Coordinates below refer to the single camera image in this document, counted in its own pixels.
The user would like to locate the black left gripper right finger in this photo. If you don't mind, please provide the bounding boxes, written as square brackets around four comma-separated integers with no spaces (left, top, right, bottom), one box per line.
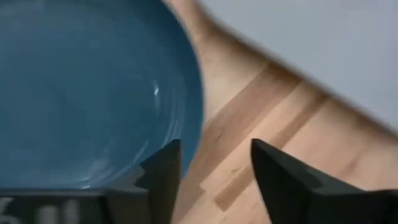
[251,138,398,224]

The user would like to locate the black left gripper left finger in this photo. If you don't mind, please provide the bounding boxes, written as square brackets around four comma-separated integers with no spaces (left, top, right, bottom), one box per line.
[105,139,183,224]

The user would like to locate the blue round plate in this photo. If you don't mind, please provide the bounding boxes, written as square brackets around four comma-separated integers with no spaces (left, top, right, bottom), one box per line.
[0,0,205,190]

